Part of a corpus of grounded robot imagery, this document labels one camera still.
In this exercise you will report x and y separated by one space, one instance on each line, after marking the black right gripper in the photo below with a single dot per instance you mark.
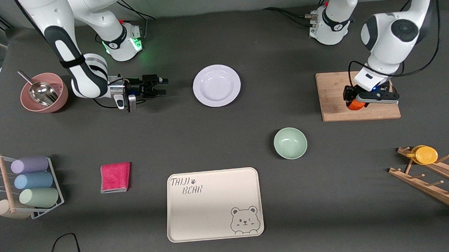
136 86

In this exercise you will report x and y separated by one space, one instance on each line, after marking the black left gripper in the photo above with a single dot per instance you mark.
348 93

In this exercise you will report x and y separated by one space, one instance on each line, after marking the orange fruit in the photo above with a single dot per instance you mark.
356 106

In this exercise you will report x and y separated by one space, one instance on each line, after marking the white round plate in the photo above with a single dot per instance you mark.
216 85

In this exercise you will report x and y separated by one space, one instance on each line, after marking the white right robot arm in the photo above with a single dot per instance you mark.
87 75

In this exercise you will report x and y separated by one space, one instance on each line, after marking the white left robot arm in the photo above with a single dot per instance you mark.
389 36

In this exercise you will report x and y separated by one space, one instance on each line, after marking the wooden cutting board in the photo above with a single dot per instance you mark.
330 97

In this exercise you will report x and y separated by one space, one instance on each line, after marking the light green bowl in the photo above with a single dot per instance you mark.
290 143

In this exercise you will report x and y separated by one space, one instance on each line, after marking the yellow plastic cup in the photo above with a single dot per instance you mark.
426 155

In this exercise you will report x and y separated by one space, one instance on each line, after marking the pink bowl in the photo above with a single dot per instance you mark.
63 94

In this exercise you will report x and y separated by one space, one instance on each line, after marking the pink folded cloth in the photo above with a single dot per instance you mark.
115 178

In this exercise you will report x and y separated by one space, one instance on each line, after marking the metal scoop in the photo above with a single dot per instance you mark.
44 93

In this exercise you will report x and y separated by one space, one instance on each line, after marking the wooden peg drying rack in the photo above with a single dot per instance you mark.
435 190

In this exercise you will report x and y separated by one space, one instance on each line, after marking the cream bear print tray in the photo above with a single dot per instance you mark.
209 207

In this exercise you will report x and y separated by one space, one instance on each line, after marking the purple cup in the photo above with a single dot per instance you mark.
30 165

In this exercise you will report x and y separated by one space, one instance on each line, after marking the blue cup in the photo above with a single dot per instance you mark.
34 180

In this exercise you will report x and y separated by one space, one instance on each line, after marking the green cup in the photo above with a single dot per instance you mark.
40 197

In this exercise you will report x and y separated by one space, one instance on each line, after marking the beige cup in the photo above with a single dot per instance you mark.
4 210

